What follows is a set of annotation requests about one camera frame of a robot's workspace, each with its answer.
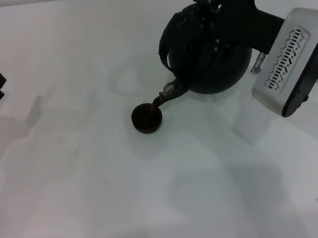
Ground silver vented right wrist camera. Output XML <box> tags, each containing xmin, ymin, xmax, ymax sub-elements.
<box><xmin>244</xmin><ymin>6</ymin><xmax>318</xmax><ymax>121</ymax></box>

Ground silver cable connector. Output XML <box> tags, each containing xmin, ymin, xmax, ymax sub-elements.
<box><xmin>249</xmin><ymin>53</ymin><xmax>267</xmax><ymax>75</ymax></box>

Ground brown tea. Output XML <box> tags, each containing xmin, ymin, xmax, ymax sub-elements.
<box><xmin>149</xmin><ymin>98</ymin><xmax>162</xmax><ymax>114</ymax></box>

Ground dark brown teacup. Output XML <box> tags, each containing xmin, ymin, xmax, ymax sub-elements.
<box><xmin>129</xmin><ymin>102</ymin><xmax>165</xmax><ymax>136</ymax></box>

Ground black round teapot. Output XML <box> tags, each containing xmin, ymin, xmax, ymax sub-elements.
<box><xmin>145</xmin><ymin>0</ymin><xmax>257</xmax><ymax>109</ymax></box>

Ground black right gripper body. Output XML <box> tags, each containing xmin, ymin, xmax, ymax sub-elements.
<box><xmin>215</xmin><ymin>0</ymin><xmax>290</xmax><ymax>60</ymax></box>

